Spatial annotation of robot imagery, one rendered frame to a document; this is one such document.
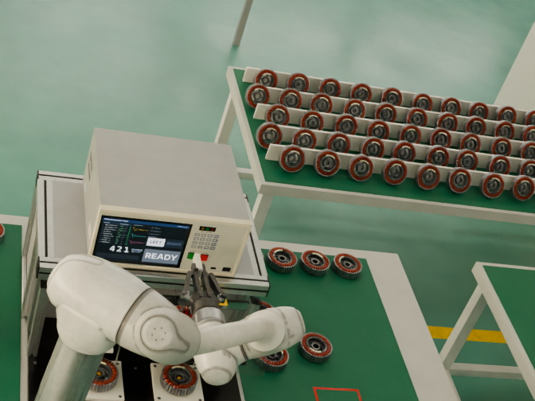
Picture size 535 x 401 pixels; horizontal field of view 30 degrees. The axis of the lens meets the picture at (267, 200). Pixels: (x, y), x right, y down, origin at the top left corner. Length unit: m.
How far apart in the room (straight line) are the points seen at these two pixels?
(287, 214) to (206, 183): 2.27
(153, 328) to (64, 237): 1.04
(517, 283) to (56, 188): 1.92
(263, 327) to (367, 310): 1.26
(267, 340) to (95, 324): 0.58
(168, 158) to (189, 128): 2.60
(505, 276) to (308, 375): 1.14
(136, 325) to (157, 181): 0.99
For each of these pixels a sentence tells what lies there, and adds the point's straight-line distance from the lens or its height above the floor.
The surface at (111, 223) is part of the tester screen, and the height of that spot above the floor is 1.27.
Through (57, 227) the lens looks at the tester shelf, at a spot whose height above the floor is 1.11.
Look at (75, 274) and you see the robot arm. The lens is 2.03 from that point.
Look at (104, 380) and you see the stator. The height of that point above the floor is 0.82.
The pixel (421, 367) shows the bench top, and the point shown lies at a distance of 3.52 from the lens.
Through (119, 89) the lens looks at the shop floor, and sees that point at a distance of 5.77.
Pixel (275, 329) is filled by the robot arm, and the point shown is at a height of 1.37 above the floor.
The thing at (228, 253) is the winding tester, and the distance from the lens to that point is 2.90.
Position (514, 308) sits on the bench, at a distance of 3.98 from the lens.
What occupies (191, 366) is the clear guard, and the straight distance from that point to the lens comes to 2.81.
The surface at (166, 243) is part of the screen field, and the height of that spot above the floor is 1.22.
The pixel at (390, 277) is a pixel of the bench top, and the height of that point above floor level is 0.75.
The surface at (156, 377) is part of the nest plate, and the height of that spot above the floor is 0.78.
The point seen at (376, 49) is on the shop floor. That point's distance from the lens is 7.13.
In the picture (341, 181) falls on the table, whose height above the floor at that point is 0.75.
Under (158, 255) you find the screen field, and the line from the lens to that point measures 2.87.
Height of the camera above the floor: 3.02
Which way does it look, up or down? 35 degrees down
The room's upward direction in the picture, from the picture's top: 20 degrees clockwise
